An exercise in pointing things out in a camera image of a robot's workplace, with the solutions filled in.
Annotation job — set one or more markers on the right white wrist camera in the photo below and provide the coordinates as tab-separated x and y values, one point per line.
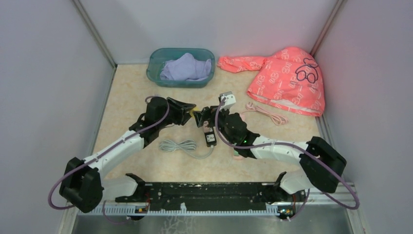
227	100

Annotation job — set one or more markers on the lavender cloth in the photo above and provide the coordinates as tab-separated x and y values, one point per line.
186	68

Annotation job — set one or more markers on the coral patterned jacket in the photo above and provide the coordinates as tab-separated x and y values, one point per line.
290	80

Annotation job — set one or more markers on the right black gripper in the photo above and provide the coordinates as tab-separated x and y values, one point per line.
207	112

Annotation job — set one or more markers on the pink charger plug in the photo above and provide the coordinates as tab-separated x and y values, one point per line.
207	129

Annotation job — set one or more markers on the teal plastic basin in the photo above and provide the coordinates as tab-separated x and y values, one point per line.
160	56

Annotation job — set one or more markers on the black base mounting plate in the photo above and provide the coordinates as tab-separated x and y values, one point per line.
233	196

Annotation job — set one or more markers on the black power strip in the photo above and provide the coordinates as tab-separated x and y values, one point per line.
210	138

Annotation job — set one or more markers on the yellow charger plug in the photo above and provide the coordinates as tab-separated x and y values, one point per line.
192	113

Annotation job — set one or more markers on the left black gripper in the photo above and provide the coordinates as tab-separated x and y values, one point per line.
181	109

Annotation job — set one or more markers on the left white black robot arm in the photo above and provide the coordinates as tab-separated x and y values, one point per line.
84	184

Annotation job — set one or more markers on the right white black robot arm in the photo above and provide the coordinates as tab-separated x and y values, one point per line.
320	166

